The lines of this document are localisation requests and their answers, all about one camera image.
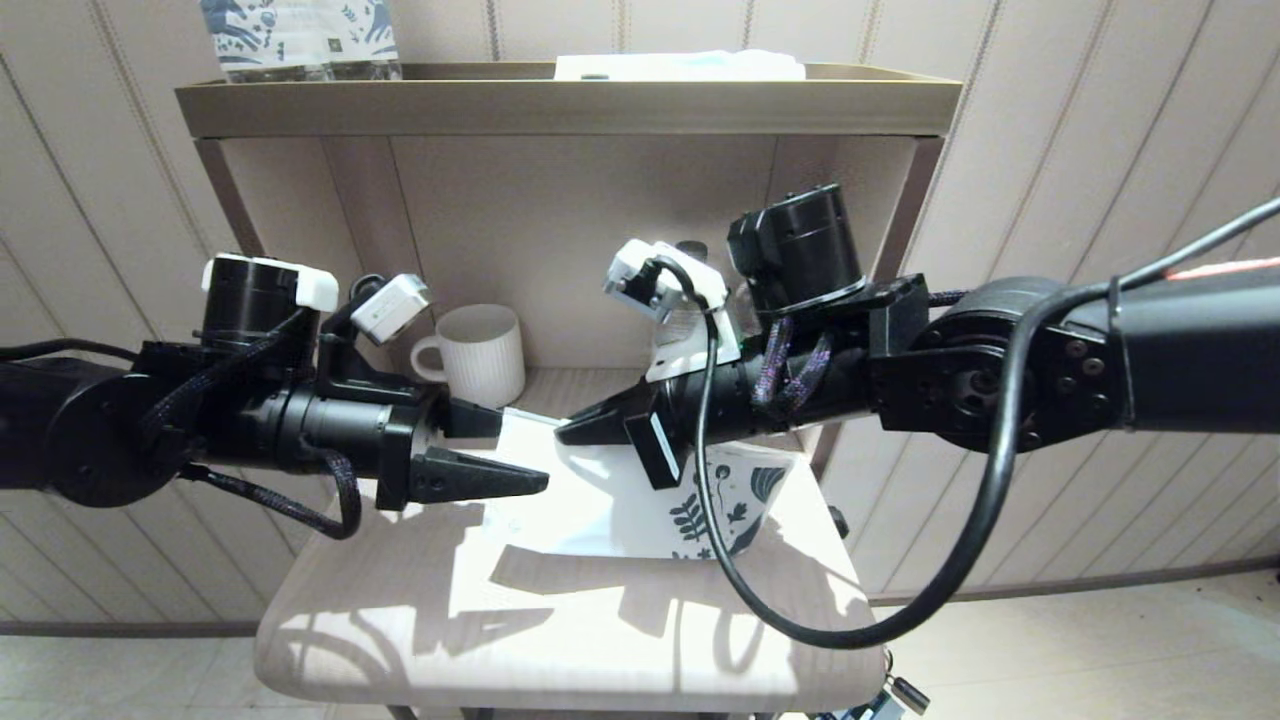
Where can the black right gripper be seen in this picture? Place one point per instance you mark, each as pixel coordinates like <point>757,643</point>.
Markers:
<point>710,410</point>

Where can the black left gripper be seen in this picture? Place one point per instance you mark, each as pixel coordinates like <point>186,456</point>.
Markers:
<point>350,430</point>

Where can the white blue-patterned zip pouch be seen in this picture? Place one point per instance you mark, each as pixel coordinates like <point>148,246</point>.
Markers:
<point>600,500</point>

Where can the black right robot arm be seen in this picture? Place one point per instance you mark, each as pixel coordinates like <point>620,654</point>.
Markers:
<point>1150,360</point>

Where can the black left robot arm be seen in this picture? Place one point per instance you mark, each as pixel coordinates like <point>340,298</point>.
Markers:
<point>90,440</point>

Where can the patterned bag on shelf top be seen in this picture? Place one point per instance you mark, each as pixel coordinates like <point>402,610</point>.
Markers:
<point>260,35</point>

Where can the white ribbed mug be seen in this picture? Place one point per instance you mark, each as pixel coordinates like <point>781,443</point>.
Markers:
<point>485,355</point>

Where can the beige wooden shelf cabinet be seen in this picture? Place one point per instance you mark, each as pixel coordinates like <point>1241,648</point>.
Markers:
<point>560,230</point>

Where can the brown metal tray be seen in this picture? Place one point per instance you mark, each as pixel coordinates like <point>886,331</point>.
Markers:
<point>560,108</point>

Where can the white blue flat packet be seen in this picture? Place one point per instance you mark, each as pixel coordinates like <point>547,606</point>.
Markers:
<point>680,68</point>

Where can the blue patterned label bottle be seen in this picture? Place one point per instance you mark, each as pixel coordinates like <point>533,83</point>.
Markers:
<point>365,30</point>

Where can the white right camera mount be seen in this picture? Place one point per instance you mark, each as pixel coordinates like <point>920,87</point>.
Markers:
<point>700,340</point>

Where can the black left camera bracket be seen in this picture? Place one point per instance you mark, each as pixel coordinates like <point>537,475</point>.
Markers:
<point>350,370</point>

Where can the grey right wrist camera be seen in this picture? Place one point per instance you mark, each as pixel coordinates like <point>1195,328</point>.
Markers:
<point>640,275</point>

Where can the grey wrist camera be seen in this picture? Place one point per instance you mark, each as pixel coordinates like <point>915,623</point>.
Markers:
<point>390,308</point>
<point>640,275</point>

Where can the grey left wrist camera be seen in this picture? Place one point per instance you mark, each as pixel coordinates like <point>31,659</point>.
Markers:
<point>390,308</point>

